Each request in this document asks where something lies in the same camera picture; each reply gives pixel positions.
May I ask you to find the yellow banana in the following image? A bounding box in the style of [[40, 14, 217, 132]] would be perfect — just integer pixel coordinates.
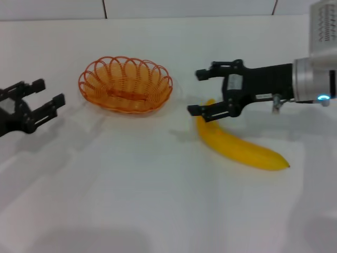
[[194, 99, 291, 171]]

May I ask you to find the metal plug on right gripper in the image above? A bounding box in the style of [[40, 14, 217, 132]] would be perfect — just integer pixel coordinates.
[[272, 94, 296, 114]]

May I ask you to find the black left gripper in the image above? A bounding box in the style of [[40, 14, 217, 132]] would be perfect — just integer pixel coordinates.
[[0, 78, 66, 138]]

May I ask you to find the orange woven plastic basket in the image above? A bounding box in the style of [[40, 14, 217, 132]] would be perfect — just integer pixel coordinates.
[[77, 55, 174, 114]]

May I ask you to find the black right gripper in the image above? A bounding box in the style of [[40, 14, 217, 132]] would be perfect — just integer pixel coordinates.
[[187, 60, 294, 123]]

